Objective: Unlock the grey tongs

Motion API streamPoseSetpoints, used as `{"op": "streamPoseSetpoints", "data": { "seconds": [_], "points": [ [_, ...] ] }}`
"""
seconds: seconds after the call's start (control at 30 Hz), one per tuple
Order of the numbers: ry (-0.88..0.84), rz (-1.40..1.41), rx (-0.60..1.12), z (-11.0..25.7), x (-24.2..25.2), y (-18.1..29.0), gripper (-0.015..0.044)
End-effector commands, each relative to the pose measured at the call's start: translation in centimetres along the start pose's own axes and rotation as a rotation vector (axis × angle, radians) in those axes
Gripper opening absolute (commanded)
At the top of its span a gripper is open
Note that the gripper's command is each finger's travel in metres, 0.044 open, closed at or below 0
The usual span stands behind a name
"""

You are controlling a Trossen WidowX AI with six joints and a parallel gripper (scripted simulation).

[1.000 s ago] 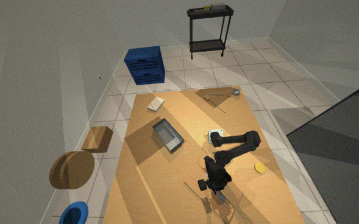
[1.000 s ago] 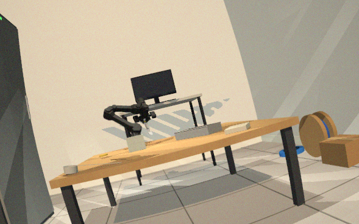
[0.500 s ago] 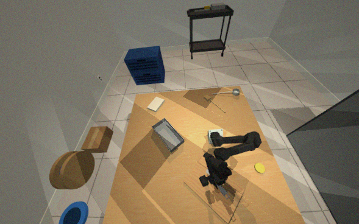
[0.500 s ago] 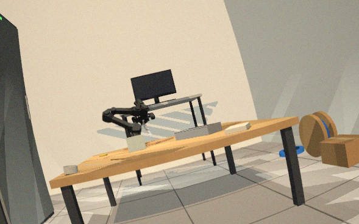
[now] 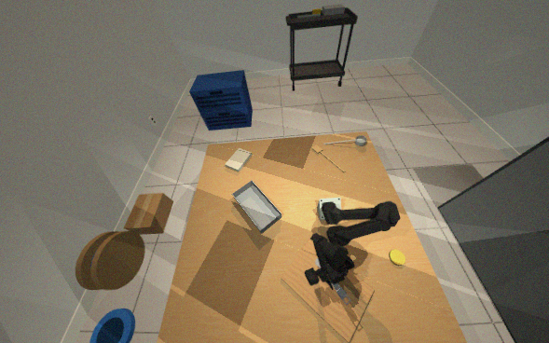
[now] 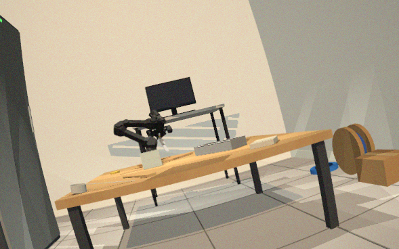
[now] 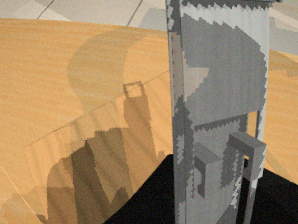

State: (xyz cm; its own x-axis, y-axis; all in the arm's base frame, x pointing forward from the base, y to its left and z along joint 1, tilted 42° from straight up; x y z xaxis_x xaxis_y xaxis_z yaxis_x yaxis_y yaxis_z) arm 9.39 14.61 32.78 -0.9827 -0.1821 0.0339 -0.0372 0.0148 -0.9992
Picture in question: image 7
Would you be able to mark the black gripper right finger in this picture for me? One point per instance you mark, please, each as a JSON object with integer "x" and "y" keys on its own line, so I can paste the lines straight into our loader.
{"x": 275, "y": 200}

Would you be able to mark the light wooden board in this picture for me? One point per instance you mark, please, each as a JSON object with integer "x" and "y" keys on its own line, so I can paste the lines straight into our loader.
{"x": 88, "y": 169}

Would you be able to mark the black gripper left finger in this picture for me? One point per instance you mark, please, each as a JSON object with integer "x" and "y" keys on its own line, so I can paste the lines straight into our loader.
{"x": 153, "y": 203}

